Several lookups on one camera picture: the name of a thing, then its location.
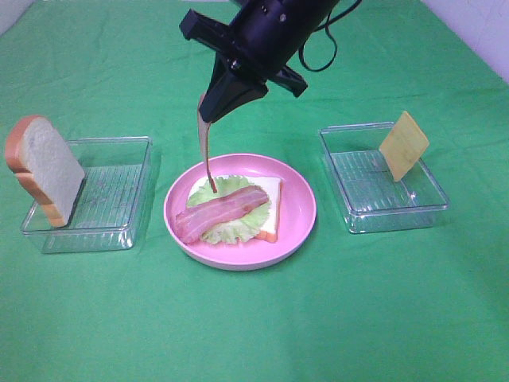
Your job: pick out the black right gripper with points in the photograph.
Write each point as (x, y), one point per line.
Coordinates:
(255, 47)

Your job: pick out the bacon strip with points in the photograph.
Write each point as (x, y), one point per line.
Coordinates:
(203, 130)
(194, 221)

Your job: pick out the bread slice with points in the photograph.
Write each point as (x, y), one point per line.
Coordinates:
(274, 207)
(45, 167)

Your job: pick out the green lettuce leaf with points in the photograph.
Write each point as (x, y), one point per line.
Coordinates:
(238, 228)

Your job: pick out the yellow cheese slice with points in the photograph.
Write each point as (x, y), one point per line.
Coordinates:
(403, 146)

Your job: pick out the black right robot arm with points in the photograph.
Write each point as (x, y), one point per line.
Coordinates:
(253, 49)

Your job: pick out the pink round plate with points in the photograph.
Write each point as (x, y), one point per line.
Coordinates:
(297, 213)

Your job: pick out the clear plastic bread tray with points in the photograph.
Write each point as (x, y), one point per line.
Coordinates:
(109, 211)

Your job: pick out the clear plastic toppings tray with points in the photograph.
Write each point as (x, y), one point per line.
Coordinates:
(369, 199)

